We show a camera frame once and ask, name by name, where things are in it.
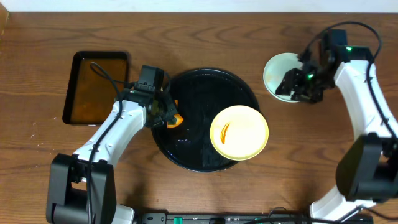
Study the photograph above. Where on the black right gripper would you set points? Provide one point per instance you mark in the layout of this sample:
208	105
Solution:
292	82

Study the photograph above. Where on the black round serving tray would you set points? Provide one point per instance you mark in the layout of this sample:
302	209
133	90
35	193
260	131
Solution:
201	95

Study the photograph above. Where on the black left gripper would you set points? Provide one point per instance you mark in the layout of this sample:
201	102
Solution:
170	111

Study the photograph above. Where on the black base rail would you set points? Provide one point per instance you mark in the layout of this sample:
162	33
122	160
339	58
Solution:
163	218

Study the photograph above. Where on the mint green plate top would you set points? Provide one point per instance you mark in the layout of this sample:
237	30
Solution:
275	70

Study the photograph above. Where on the black rectangular water tray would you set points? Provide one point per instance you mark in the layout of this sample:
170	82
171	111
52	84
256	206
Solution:
90	97

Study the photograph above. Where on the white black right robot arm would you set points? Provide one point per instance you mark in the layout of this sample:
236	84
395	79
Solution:
367	174

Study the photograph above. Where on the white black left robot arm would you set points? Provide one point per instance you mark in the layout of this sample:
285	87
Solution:
82	186

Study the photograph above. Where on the yellow plate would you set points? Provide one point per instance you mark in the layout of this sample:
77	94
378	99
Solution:
239	133

